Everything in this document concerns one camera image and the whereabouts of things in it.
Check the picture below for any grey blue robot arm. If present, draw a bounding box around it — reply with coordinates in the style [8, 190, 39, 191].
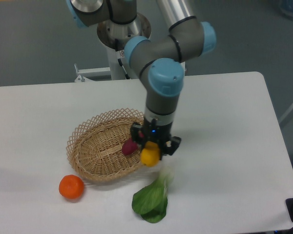
[66, 0, 216, 166]

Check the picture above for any woven wicker basket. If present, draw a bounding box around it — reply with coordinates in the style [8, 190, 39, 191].
[66, 108, 144, 182]

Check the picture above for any black cable on pedestal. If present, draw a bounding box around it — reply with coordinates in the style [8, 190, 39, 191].
[114, 38, 131, 80]

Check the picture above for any green bok choy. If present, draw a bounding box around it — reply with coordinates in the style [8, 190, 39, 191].
[131, 166, 174, 223]

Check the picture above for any orange tangerine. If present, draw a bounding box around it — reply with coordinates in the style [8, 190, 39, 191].
[59, 175, 84, 199]

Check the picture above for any yellow mango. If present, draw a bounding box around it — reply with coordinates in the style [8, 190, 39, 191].
[140, 141, 161, 167]

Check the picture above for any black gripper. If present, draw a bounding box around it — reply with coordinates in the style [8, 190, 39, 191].
[131, 119, 181, 160]

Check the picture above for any purple sweet potato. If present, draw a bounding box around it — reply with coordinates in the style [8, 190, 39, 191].
[122, 138, 138, 156]

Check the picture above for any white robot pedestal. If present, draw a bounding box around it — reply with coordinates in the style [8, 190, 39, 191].
[74, 12, 152, 82]

